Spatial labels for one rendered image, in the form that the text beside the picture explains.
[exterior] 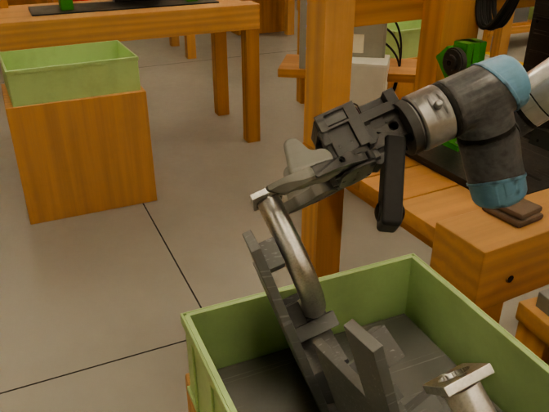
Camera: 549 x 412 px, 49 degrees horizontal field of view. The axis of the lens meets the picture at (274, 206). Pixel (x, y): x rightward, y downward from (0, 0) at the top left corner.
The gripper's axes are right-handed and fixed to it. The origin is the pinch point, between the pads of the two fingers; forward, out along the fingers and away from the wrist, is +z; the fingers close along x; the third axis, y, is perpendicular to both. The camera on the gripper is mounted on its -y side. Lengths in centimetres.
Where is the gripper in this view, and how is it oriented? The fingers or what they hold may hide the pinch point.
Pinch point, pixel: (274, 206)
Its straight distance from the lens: 73.0
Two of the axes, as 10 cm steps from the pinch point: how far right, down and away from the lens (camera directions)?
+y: -4.3, -8.8, 2.3
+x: -0.1, -2.5, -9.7
